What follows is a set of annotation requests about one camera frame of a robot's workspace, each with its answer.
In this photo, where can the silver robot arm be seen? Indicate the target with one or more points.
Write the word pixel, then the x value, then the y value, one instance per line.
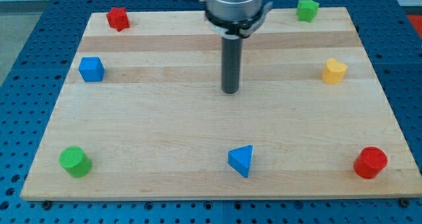
pixel 233 10

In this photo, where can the blue triangle block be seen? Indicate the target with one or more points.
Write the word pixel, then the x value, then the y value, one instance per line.
pixel 240 159

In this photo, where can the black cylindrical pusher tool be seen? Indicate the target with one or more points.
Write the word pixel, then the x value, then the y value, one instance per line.
pixel 231 65

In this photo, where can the wooden board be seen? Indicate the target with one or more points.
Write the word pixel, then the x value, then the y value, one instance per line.
pixel 159 127

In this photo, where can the blue cube block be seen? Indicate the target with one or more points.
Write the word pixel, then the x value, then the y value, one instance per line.
pixel 91 69

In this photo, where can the yellow heart block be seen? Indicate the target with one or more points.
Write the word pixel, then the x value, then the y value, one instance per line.
pixel 334 71

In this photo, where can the red star block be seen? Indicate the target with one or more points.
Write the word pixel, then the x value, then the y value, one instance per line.
pixel 118 18

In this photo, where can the green star block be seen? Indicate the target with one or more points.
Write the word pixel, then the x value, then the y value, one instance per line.
pixel 307 10

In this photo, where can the green cylinder block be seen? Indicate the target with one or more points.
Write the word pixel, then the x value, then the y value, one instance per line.
pixel 74 160

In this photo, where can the red cylinder block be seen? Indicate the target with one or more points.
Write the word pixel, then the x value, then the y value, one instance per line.
pixel 370 162

